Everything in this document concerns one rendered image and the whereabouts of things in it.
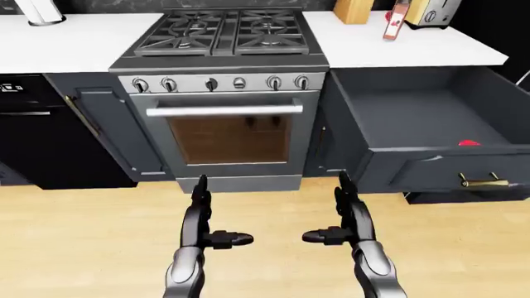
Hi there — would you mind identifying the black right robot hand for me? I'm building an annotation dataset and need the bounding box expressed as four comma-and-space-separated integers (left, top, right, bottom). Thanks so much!
301, 171, 378, 247

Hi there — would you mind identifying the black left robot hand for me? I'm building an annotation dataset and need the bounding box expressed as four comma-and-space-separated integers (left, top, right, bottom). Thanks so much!
180, 174, 254, 251

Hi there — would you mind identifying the dark grey open drawer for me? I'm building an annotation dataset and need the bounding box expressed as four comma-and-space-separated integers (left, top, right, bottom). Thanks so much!
329, 66, 530, 199

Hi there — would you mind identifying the narrow dark grey cabinet door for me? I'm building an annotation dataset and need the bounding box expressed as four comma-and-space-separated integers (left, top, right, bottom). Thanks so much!
302, 72, 348, 179

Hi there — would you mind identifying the stainless steel gas stove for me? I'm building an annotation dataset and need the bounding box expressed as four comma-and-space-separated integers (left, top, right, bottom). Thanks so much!
108, 7, 331, 194

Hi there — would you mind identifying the black dishwasher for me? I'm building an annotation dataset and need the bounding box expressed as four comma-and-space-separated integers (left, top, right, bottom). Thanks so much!
0, 73, 138, 191

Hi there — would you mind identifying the pink labelled bottle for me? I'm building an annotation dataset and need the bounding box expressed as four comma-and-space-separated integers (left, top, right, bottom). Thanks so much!
382, 0, 412, 41

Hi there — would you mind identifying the wooden knife block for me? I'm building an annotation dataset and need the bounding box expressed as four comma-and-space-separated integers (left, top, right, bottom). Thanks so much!
332, 0, 370, 25

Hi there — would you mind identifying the silver toaster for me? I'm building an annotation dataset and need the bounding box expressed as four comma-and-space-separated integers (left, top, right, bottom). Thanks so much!
403, 0, 463, 31

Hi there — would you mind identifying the silver oven door handle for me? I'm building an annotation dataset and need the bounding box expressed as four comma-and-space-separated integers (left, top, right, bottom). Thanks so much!
145, 97, 304, 118

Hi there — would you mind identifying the brass drawer handle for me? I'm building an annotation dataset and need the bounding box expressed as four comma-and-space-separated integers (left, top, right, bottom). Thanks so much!
457, 171, 510, 189

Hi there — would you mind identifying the brass cabinet door handle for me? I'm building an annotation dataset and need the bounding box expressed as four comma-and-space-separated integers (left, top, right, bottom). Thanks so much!
64, 94, 102, 138

